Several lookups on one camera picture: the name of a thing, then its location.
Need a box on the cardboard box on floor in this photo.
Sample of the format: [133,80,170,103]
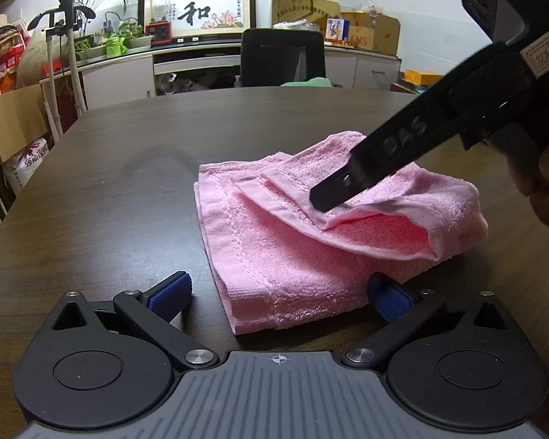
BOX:
[0,84,49,165]

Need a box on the black office chair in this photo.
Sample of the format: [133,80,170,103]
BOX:
[240,29,326,87]

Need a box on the potted green plant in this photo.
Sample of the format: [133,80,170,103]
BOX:
[74,0,152,61]

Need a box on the pink terry towel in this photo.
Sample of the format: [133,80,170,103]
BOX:
[194,131,488,335]

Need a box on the framed lotus calligraphy picture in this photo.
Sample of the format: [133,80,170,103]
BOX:
[138,0,257,44]

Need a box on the green cushion on chair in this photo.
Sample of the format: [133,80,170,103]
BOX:
[281,77,334,88]

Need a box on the person's right hand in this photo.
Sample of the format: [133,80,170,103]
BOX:
[505,140,549,248]

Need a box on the flat leaning cardboard sheet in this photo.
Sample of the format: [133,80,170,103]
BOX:
[272,0,340,30]

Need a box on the white garment steamer stand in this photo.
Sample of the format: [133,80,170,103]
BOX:
[25,0,97,141]

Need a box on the white rice sack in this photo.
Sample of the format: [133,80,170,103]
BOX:
[3,138,49,196]

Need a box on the red blender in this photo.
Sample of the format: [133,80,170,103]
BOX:
[145,0,172,46]

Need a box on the white low cabinet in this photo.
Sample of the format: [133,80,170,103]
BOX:
[39,41,403,111]

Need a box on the orange flat box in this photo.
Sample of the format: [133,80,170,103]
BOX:
[404,70,443,86]

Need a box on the large cardboard box right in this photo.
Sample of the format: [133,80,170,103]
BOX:
[341,12,400,56]

